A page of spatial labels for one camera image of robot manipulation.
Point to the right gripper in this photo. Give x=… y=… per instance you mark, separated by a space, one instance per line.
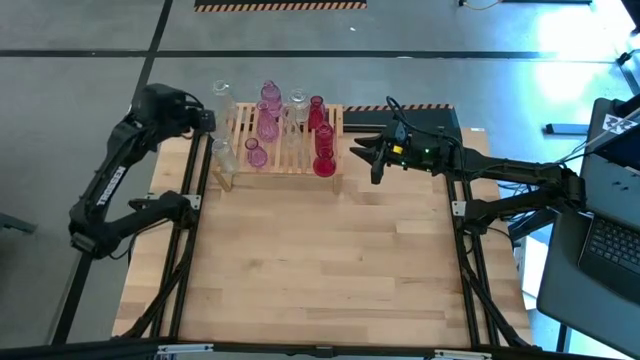
x=420 y=150

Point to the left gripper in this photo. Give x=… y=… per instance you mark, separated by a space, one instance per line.
x=170 y=107

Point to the clear tall bottle vase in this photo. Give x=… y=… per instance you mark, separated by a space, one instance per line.
x=222 y=100

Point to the clear ribbed vase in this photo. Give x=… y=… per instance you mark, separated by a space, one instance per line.
x=225 y=157

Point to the red round bulb vase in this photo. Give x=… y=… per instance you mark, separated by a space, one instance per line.
x=324 y=166

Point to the red tall vase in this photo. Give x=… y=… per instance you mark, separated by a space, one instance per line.
x=324 y=137

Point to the pink fluted vase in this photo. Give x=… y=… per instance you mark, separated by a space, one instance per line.
x=266 y=127

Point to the small pink bulb vase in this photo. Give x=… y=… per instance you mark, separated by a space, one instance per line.
x=256 y=155

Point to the pink ribbed jar vase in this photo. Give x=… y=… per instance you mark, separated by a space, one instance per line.
x=270 y=95

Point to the red square bottle vase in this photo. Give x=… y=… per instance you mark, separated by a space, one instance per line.
x=316 y=114

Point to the wooden slatted shelf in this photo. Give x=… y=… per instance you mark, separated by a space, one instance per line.
x=295 y=165

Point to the clear dimpled vase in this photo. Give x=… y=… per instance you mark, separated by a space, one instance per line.
x=299 y=102

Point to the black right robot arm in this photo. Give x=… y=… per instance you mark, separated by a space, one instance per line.
x=510 y=175

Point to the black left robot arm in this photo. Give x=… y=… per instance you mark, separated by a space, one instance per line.
x=110 y=175

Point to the black mat orange-striped edge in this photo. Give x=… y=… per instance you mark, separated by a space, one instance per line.
x=425 y=117
x=280 y=5

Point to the white box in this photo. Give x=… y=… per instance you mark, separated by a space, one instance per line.
x=534 y=265

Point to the grey furniture leg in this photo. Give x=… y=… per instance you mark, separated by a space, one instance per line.
x=17 y=223

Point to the black device white sticker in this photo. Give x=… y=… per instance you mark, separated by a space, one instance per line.
x=617 y=145

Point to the laptop computer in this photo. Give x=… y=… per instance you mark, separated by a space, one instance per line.
x=575 y=305

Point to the dark grey laptop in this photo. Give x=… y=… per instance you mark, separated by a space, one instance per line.
x=612 y=250

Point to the black stand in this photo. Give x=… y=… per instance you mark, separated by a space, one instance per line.
x=625 y=59

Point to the black aluminium table frame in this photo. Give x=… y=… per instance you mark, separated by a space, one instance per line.
x=380 y=351

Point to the silver frame bracket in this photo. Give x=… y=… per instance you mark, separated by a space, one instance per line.
x=462 y=355
x=185 y=349

